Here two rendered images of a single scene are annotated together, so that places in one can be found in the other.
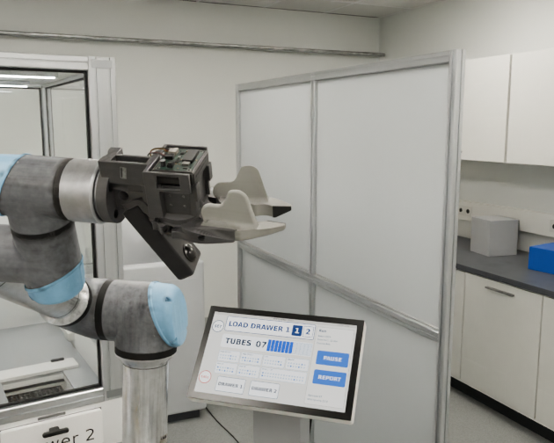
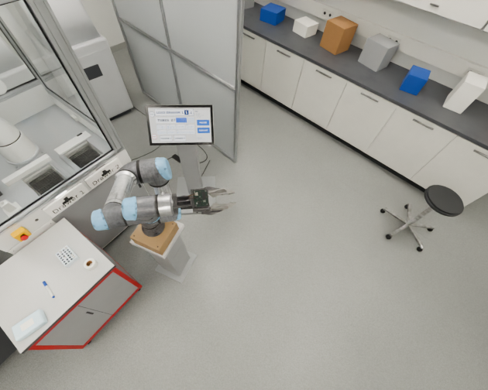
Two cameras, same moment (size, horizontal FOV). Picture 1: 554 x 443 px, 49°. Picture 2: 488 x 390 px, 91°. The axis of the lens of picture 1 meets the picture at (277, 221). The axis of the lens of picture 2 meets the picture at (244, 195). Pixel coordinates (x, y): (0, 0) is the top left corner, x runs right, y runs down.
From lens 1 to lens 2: 0.70 m
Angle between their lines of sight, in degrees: 53
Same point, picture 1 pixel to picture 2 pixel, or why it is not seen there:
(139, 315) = (156, 176)
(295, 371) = (190, 129)
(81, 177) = (166, 210)
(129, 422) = not seen: hidden behind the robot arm
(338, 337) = (203, 113)
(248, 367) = (170, 130)
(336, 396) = (207, 136)
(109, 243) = (91, 97)
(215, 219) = (214, 207)
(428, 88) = not seen: outside the picture
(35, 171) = (147, 211)
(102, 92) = (42, 11)
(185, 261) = not seen: hidden behind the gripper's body
